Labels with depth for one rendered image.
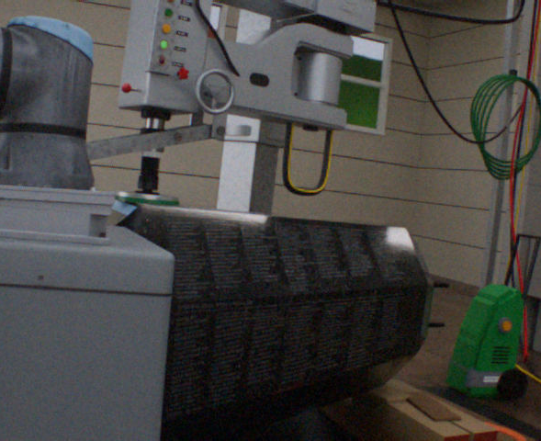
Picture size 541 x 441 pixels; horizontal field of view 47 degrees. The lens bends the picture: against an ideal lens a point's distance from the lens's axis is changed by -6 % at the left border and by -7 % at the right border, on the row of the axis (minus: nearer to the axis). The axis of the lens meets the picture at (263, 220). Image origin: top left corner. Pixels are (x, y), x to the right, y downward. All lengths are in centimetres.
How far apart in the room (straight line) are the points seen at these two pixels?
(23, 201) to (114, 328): 22
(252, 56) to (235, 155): 90
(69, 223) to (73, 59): 27
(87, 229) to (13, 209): 11
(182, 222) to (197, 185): 647
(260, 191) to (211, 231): 109
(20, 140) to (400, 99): 894
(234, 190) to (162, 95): 110
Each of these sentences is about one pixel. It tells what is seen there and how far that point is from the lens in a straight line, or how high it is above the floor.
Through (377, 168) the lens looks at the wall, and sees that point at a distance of 955.
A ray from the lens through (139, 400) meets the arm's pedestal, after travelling 99.
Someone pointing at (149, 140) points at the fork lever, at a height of 107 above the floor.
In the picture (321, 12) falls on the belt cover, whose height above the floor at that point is 162.
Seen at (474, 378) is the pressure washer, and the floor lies 12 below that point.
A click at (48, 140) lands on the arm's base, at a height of 100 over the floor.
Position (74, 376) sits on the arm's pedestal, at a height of 66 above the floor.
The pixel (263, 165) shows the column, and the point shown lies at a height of 105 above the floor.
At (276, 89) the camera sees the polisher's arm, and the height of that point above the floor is 130.
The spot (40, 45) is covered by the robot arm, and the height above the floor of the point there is 114.
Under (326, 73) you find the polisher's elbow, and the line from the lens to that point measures 250.
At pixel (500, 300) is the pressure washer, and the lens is 348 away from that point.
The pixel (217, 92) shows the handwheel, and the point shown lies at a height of 124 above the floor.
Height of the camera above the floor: 96
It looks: 3 degrees down
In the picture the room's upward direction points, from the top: 6 degrees clockwise
